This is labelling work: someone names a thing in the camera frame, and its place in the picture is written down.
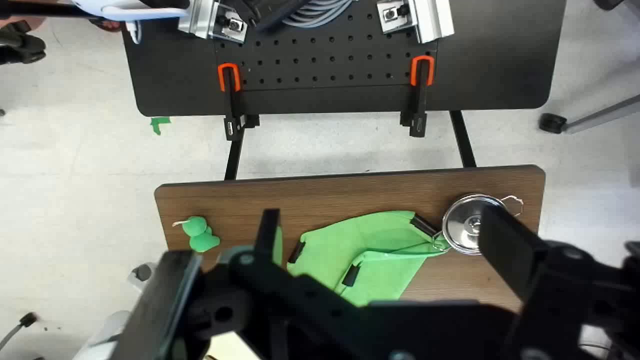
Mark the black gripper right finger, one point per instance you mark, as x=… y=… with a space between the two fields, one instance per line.
x=533 y=272

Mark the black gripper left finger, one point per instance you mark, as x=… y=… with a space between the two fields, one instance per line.
x=174 y=301

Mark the small green toy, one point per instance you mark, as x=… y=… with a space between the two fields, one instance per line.
x=200 y=236

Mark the round metal bowl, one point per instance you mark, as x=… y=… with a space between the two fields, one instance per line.
x=463 y=227

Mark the black folding table leg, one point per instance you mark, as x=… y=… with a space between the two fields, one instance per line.
x=464 y=141
x=233 y=156

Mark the grey office chair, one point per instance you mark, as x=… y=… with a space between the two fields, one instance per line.
x=552 y=122

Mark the green microfibre cloth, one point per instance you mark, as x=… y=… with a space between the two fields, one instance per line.
x=372 y=232

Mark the green tape piece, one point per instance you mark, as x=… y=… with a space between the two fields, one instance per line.
x=161 y=124

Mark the black perforated board table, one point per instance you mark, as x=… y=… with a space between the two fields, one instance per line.
x=493 y=60

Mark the orange black bar clamp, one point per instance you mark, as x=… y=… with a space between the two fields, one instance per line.
x=421 y=71
x=229 y=76

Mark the white plastic cover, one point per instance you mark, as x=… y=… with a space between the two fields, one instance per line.
x=126 y=10

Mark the aluminium extrusion bracket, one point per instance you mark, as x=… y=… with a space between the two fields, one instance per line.
x=426 y=16
x=213 y=21

